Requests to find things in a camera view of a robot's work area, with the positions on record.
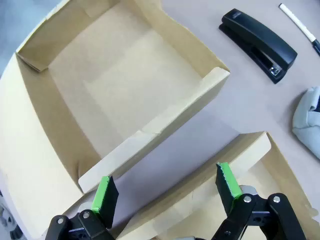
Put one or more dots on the left gripper black left finger with green tip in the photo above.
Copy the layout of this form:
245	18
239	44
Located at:
100	197

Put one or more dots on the left gripper black right finger with green tip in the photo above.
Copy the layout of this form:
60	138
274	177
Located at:
228	185

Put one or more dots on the light grey zip pouch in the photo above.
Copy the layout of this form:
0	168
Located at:
305	120

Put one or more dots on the small open cardboard box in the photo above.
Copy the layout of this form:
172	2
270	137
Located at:
250	152

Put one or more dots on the large open cardboard box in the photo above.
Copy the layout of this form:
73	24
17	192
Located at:
125	75

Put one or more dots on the grey black machine part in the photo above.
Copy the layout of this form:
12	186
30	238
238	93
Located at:
8	220

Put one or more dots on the black stapler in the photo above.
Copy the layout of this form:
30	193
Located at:
262	37

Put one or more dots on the white marker pen black cap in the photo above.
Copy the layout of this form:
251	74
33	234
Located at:
297	21

